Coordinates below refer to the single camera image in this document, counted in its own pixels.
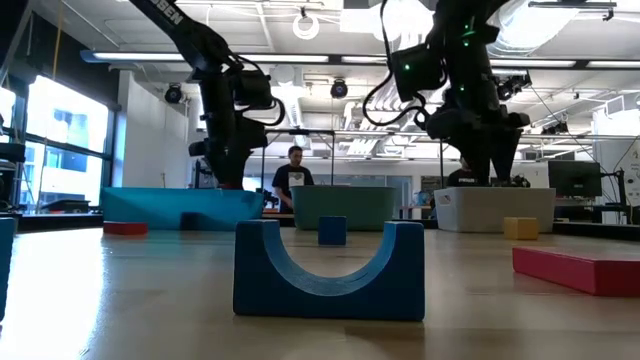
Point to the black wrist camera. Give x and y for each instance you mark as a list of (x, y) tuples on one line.
[(415, 70), (252, 87)]

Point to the orange cube block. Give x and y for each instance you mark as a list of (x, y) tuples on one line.
[(521, 228)]

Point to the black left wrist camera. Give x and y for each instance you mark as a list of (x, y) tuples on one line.
[(252, 87)]

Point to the blue arch block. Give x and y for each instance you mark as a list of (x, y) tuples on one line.
[(260, 280)]

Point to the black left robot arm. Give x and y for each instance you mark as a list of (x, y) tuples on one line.
[(190, 35)]

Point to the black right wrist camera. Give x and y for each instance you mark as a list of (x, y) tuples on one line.
[(415, 70)]

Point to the black frame rail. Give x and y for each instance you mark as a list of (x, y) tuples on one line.
[(12, 30)]

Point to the white ventilation duct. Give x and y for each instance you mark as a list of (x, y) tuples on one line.
[(540, 25)]

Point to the blue cube block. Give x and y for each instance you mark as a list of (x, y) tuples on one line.
[(332, 231), (5, 270)]

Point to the blue plastic bin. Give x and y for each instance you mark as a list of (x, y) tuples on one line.
[(150, 210)]

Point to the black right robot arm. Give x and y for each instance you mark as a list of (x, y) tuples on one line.
[(470, 55)]

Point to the white plastic bin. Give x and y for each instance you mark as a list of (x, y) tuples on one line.
[(490, 210)]

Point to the black monitor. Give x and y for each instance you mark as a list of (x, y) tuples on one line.
[(575, 178)]

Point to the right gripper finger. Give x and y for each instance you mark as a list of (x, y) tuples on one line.
[(505, 155), (481, 160)]

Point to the long ceiling light strip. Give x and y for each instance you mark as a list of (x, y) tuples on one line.
[(362, 59), (535, 63), (150, 56), (615, 64)]

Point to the round black ceiling fixture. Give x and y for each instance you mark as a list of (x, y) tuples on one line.
[(173, 94), (339, 89)]

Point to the person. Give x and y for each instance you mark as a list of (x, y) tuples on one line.
[(457, 178), (292, 177)]

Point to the red rectangular block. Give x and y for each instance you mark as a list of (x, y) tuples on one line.
[(580, 275), (125, 228)]

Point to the teal plastic bin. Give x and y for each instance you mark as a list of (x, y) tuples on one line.
[(350, 207)]

